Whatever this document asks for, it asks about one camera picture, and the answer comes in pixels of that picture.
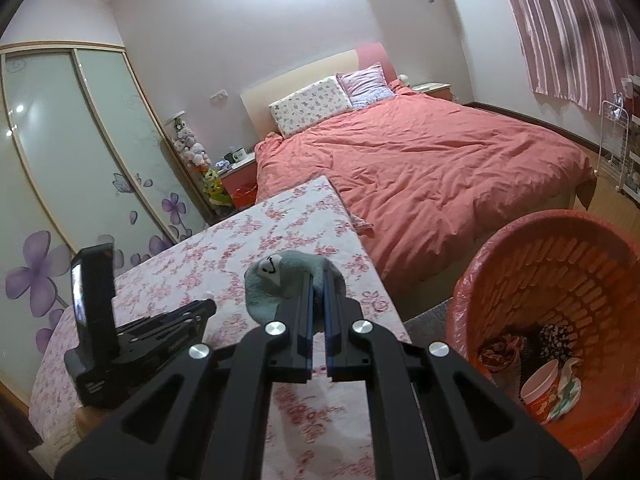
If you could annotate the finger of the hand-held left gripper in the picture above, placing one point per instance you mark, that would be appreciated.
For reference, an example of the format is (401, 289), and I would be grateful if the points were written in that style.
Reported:
(170, 330)

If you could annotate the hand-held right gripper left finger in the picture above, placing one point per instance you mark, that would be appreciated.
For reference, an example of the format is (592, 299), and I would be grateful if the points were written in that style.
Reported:
(307, 345)

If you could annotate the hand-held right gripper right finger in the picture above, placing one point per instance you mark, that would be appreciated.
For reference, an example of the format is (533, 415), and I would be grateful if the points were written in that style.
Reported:
(331, 345)

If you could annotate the green fuzzy sock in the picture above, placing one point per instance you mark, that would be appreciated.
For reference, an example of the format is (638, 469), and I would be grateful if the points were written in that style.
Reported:
(280, 290)

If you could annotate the black floral cloth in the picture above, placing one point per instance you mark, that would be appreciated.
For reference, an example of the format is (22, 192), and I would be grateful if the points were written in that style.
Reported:
(557, 340)

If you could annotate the white green cloth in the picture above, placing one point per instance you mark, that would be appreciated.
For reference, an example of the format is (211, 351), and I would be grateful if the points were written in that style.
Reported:
(567, 390)

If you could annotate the orange plastic basket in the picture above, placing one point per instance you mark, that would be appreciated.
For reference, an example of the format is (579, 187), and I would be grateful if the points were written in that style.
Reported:
(575, 270)

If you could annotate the pink floral tablecloth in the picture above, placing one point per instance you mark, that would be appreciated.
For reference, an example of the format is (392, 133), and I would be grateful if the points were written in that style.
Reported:
(210, 250)

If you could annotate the grey rug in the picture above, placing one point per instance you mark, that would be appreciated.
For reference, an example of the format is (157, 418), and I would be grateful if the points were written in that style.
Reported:
(430, 322)

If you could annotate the red laundry basket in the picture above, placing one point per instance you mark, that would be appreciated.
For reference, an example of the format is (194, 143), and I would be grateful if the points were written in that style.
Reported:
(462, 290)

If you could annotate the green yellow plush toy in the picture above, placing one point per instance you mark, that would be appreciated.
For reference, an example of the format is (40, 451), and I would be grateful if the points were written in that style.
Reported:
(216, 187)

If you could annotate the red bag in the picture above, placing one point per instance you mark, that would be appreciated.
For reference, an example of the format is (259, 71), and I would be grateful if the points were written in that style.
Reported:
(247, 197)

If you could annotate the wardrobe with purple flowers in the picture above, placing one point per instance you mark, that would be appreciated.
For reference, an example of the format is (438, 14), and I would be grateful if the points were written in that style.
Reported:
(60, 160)

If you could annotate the pink nightstand with mugs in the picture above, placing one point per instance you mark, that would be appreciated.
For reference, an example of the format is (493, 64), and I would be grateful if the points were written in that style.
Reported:
(240, 177)

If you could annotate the dark green mug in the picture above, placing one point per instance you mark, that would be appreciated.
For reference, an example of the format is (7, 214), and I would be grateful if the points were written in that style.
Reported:
(229, 158)

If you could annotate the hanging plush toys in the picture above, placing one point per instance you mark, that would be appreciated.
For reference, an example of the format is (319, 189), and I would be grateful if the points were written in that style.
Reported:
(192, 145)

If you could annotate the white mug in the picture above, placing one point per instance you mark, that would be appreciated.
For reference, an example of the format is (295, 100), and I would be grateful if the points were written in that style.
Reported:
(239, 154)

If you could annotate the coral duvet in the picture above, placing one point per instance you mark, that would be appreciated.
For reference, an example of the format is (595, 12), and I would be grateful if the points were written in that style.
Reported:
(425, 170)

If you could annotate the white paper cup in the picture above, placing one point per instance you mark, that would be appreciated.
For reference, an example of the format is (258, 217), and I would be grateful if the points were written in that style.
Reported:
(540, 385)

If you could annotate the white floral pillow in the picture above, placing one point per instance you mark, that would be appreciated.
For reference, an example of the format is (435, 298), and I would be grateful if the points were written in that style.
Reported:
(310, 107)

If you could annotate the pink striped pillow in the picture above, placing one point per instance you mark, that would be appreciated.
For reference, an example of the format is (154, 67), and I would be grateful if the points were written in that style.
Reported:
(365, 85)

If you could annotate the beige and pink headboard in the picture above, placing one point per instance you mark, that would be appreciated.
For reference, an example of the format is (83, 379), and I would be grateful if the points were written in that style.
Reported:
(300, 77)

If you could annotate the small white object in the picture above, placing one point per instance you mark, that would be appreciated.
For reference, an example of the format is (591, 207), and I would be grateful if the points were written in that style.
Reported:
(405, 80)

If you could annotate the pink striped curtain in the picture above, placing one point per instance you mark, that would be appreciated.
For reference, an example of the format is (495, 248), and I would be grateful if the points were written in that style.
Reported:
(565, 25)

